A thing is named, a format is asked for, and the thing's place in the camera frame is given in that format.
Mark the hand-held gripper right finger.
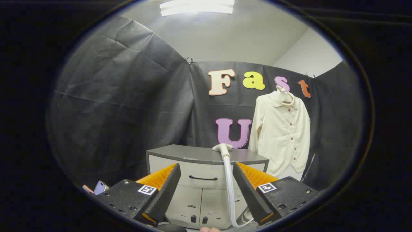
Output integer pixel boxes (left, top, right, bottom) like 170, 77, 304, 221
232, 162, 320, 227

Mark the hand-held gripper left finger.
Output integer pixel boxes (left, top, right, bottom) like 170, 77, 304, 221
93, 163, 182, 227

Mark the white garment steamer with hose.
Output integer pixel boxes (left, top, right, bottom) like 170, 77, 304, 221
212, 143, 255, 228

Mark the white garment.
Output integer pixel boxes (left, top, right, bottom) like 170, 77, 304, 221
285, 165, 305, 181

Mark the cream button shirt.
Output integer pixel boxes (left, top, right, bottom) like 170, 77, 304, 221
248, 90, 311, 178

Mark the white clothes hanger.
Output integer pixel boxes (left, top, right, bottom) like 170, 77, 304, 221
276, 85, 295, 104

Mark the grey top white cabinet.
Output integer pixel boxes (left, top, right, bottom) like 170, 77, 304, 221
146, 144, 270, 230

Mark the purple phone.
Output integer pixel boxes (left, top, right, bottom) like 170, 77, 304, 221
94, 180, 110, 196

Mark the white stand pole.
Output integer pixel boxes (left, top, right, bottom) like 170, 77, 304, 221
303, 154, 315, 181

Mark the black backdrop cloth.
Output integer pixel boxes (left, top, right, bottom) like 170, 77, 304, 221
48, 16, 364, 194

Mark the ceiling light panel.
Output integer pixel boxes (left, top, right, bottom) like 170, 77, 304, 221
160, 0, 235, 17

